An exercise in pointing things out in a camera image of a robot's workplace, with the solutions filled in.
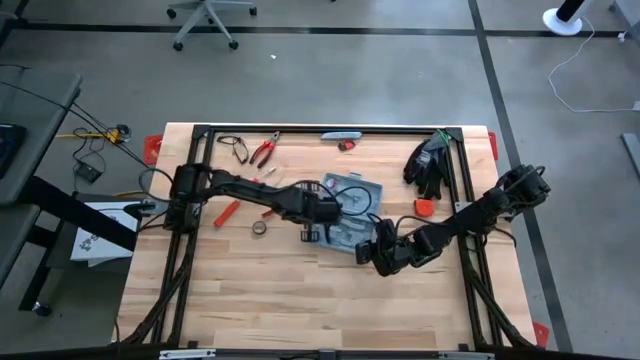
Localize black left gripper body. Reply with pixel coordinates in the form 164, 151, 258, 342
298, 191, 347, 227

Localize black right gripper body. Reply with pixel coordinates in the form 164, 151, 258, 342
373, 238, 417, 278

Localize grey plastic tool case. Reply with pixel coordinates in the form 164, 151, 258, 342
304, 172, 384, 255

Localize red-handled pliers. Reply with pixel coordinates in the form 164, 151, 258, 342
248, 130, 282, 169

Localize grey utility knife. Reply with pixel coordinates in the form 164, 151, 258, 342
320, 131, 364, 142

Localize clear safety glasses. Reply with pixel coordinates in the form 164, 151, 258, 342
216, 134, 251, 166

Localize black work gloves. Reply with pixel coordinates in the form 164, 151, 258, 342
402, 130, 454, 201

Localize white printed box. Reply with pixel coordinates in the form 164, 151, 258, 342
69, 200, 140, 267

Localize office chair base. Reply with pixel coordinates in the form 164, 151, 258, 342
166, 0, 259, 52

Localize black power adapter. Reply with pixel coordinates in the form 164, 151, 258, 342
74, 162, 104, 184

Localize grey floor plate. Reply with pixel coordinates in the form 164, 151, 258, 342
621, 132, 640, 177

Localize white round floor stand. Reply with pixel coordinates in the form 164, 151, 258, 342
542, 0, 597, 37

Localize large grey side table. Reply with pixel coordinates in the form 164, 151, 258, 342
0, 67, 84, 207

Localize small grey side table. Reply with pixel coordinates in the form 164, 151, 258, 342
0, 202, 42, 291

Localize black keyboard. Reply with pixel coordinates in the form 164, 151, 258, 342
0, 123, 29, 180

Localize grey furniture corner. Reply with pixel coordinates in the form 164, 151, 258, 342
608, 0, 640, 39

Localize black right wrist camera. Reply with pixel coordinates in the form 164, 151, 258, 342
354, 240, 374, 265

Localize black left camera cable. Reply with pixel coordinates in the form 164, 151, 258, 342
330, 185, 374, 217

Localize black camera cable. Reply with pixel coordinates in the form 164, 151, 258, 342
330, 185, 374, 217
367, 213, 396, 241

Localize black right camera cable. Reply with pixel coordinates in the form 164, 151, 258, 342
367, 213, 396, 241

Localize black right forearm cable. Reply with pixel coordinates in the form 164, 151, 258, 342
393, 214, 454, 241

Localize black metal rig frame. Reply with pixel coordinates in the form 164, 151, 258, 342
117, 123, 541, 354

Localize silver frame bracket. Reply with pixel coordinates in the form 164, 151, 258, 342
438, 351, 496, 360
158, 348, 217, 360

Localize silver arm base bracket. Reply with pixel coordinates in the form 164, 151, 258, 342
141, 198, 169, 217

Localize black left base cable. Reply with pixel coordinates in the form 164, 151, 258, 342
138, 167, 174, 202

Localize yellow extension cable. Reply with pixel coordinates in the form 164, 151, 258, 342
55, 127, 132, 145

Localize black desk leg frame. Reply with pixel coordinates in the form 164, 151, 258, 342
18, 174, 139, 317

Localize white floor cable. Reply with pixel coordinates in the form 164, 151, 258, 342
548, 17, 640, 114

